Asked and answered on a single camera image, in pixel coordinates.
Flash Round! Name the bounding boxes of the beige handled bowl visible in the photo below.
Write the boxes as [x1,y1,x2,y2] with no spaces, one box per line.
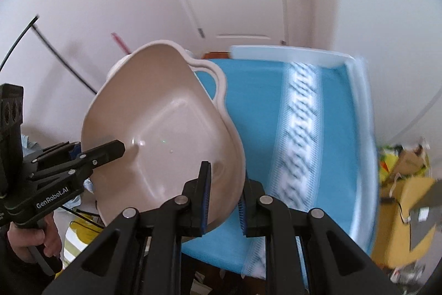
[80,40,246,236]

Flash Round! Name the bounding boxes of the yellow striped cloth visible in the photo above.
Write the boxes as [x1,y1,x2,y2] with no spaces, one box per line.
[62,208,104,264]

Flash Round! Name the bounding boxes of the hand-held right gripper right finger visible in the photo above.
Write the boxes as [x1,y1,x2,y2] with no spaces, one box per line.
[238,177,411,295]

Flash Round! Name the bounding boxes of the large cardboard box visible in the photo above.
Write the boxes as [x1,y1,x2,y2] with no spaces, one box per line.
[372,176,440,268]

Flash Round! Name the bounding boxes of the light blue striped cloth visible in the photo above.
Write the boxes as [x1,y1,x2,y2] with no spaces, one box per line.
[21,134,43,153]

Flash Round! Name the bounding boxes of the pink mop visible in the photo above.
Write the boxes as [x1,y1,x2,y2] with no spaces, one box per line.
[111,33,132,55]

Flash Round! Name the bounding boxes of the person's left hand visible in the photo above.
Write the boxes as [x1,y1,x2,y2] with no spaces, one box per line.
[7,211,65,264]

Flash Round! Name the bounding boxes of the colourful bags pile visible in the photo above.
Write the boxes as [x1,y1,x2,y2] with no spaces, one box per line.
[378,142,432,182]

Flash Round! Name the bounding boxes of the black clothes rack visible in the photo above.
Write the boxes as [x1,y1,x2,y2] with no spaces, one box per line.
[0,15,99,95]

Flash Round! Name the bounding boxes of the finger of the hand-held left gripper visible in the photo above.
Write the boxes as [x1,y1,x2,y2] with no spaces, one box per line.
[23,141,82,161]
[29,139,126,181]

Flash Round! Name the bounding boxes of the teal patterned cloth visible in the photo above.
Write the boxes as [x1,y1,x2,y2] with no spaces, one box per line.
[180,58,377,278]

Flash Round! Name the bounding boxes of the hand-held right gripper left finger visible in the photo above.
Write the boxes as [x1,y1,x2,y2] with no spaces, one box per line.
[41,161,212,295]

